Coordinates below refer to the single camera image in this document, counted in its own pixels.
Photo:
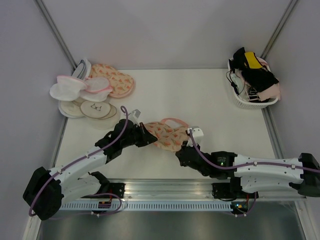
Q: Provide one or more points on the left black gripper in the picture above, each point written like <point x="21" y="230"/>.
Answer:
<point x="146" y="137"/>

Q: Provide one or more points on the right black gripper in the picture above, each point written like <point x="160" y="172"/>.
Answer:
<point x="183" y="146"/>

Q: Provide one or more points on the peach floral mesh laundry bag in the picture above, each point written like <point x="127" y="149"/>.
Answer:
<point x="170" y="133"/>

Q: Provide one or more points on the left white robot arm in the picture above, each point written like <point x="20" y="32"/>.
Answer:
<point x="49" y="189"/>

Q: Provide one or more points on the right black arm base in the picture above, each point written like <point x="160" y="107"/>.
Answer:
<point x="222" y="191"/>

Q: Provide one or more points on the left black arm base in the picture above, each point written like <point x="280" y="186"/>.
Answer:
<point x="117" y="188"/>

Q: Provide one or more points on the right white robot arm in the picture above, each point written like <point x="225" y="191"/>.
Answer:
<point x="252" y="175"/>

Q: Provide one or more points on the beige bag with bra print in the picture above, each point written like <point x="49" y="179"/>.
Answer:
<point x="97" y="110"/>

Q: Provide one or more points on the white plastic laundry basket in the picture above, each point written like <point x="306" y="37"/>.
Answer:
<point x="242" y="95"/>

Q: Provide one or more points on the cream round mesh bag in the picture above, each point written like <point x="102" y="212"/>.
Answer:
<point x="70" y="110"/>

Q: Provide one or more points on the white blue-trimmed mesh bag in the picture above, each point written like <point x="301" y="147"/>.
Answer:
<point x="83" y="69"/>

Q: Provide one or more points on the white pink-trimmed mesh bag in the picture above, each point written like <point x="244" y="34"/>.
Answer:
<point x="67" y="88"/>

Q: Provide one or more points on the black bra in basket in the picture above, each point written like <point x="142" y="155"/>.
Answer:
<point x="259" y="79"/>

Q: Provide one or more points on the pink bra in basket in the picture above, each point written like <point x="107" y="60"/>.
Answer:
<point x="272" y="92"/>

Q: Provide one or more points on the yellow garment in basket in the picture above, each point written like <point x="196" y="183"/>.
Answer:
<point x="251" y="60"/>

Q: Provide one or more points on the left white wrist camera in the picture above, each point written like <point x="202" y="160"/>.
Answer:
<point x="133" y="116"/>

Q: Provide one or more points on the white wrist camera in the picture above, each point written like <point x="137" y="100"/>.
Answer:
<point x="133" y="116"/>
<point x="195" y="136"/>

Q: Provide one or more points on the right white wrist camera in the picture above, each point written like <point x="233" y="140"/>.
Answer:
<point x="195" y="136"/>

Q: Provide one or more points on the aluminium mounting rail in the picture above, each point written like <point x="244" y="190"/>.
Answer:
<point x="168" y="189"/>

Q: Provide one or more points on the white slotted cable duct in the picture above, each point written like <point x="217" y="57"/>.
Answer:
<point x="93" y="205"/>

